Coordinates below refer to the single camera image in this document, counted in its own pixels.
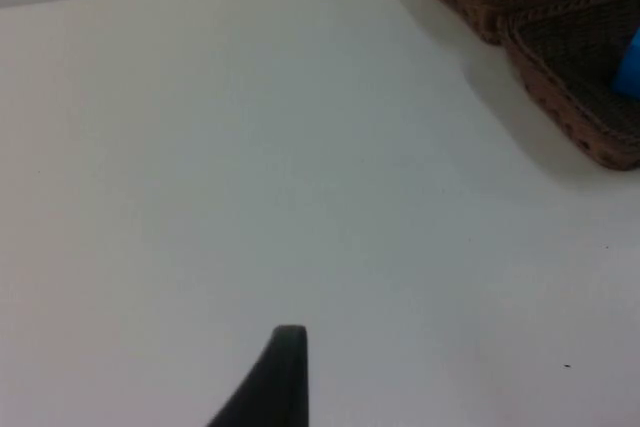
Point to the blue cube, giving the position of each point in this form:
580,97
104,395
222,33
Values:
630,67

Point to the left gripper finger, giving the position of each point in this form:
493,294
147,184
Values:
280,387

